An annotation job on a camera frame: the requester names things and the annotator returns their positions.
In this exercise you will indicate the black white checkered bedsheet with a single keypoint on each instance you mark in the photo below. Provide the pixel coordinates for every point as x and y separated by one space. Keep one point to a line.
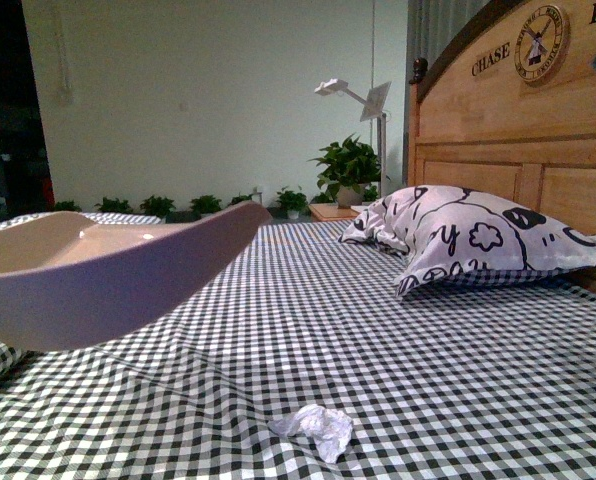
448 383

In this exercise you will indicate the white paper tissue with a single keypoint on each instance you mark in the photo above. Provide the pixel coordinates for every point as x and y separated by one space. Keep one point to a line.
330 429

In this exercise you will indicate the wooden bed headboard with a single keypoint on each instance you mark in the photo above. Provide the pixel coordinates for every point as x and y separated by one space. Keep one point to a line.
510 108

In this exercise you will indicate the cartoon print pillow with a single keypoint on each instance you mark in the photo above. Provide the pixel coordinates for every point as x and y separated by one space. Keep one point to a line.
466 237

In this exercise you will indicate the white floor stand lamp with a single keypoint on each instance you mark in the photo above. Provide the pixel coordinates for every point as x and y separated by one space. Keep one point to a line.
373 109

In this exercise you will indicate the far wooden nightstand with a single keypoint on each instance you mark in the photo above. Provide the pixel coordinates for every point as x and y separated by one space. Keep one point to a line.
325 212

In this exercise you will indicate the large potted green plant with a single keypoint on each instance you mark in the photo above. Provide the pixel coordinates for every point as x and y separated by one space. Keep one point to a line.
349 166

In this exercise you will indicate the small potted plant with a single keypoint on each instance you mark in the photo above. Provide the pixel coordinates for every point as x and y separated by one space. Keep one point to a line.
205 205
114 205
158 206
293 203
68 205

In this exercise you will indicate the beige plastic dustpan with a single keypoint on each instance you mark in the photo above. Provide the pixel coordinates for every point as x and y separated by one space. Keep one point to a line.
67 282

